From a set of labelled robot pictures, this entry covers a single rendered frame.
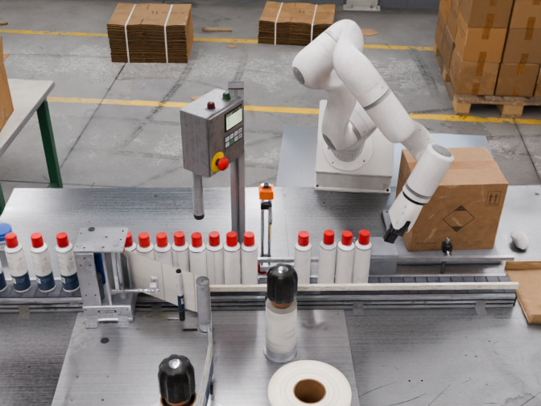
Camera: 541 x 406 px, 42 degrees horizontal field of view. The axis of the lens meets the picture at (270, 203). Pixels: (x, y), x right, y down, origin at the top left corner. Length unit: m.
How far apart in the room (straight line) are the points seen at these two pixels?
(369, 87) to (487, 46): 3.32
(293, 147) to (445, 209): 0.90
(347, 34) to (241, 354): 0.94
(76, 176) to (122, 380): 2.70
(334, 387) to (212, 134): 0.74
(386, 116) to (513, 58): 3.39
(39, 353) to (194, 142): 0.76
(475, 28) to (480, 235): 2.81
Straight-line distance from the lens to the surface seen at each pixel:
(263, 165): 4.55
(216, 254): 2.15
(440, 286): 2.28
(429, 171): 2.02
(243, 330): 2.11
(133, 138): 4.91
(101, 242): 2.04
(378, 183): 2.79
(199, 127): 1.94
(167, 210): 2.69
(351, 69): 1.93
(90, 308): 2.15
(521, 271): 2.54
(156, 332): 2.13
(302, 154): 3.03
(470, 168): 2.47
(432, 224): 2.44
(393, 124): 1.97
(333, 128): 2.33
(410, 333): 2.22
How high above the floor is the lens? 2.35
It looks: 34 degrees down
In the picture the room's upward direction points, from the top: 1 degrees clockwise
